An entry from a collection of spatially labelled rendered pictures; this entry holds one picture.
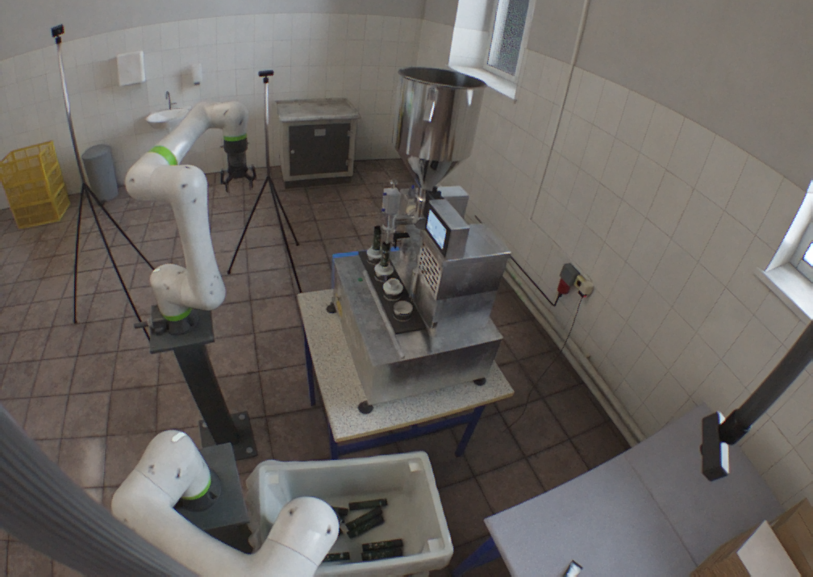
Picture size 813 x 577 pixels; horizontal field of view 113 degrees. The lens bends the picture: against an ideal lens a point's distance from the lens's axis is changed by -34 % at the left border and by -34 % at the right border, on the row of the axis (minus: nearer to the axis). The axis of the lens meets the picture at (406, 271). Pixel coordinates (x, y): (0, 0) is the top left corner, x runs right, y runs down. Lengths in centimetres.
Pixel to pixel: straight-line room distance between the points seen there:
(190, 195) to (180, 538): 87
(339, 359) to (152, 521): 103
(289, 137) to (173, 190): 311
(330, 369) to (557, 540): 105
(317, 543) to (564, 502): 97
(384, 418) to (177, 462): 79
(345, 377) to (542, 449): 135
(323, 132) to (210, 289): 308
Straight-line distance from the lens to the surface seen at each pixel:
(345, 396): 157
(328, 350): 171
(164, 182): 126
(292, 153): 433
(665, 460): 187
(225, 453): 130
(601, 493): 163
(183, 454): 105
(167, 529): 95
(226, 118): 157
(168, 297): 152
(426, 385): 152
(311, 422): 239
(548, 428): 263
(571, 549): 150
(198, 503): 122
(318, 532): 81
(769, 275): 209
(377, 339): 139
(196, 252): 134
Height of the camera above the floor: 205
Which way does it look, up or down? 38 degrees down
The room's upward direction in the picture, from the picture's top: 8 degrees clockwise
